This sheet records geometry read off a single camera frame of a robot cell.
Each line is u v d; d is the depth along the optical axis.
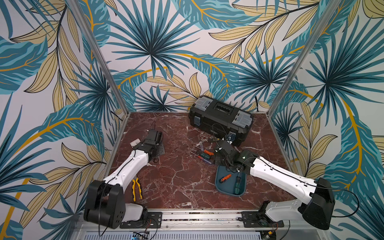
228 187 0.86
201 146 0.98
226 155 0.58
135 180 0.85
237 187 0.82
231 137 0.93
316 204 0.39
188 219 0.75
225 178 0.86
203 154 0.95
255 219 0.74
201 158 0.95
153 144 0.66
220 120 0.93
